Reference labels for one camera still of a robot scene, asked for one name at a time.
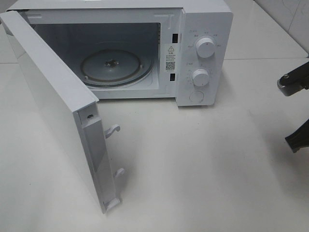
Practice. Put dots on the round white door button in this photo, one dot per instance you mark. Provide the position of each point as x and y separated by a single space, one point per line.
196 97

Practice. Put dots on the white timer knob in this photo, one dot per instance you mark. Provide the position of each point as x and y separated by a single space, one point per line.
200 77

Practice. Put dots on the glass microwave turntable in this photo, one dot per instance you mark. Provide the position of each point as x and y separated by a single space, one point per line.
114 68

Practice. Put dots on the white microwave door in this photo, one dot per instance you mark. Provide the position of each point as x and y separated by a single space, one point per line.
68 107

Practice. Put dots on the upper white power knob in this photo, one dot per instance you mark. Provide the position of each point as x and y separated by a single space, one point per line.
205 47

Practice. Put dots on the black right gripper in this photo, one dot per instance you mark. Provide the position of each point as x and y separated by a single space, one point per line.
300 138

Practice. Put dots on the white microwave oven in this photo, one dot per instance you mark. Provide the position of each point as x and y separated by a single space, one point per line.
164 30

